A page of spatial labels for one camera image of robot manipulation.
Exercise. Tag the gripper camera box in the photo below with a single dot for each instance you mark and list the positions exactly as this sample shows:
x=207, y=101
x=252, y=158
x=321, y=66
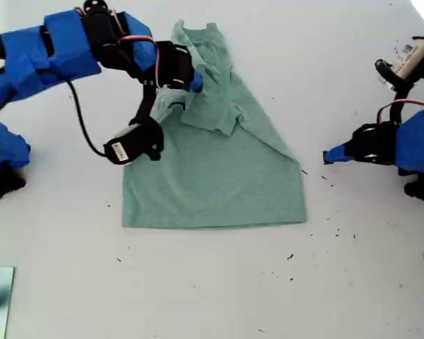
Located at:
x=413, y=60
x=132, y=144

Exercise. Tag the green t-shirt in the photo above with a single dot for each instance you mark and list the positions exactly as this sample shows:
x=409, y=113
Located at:
x=215, y=183

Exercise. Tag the black camera stalk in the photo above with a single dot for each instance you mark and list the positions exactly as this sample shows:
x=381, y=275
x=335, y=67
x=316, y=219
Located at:
x=145, y=102
x=399, y=92

